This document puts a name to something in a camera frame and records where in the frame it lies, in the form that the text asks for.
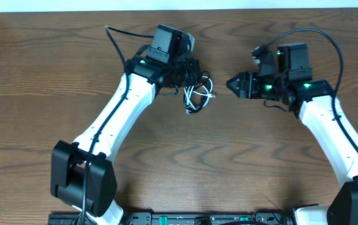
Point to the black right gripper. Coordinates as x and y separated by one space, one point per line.
248 80

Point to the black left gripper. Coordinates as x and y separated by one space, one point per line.
195 75

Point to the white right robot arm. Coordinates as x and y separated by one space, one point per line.
287 77

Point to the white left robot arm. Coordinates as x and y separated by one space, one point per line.
82 174

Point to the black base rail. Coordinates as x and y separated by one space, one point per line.
149 218

